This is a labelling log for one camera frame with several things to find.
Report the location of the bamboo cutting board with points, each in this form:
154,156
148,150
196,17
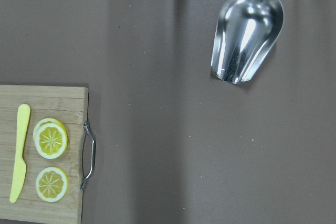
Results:
69,105

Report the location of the silver metal scoop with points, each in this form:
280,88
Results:
246,32

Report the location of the stacked lemon slices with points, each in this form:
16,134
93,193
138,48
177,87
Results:
50,138

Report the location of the single lemon slice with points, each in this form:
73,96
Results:
51,184

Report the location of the yellow plastic knife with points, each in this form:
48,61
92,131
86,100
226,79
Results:
19,171

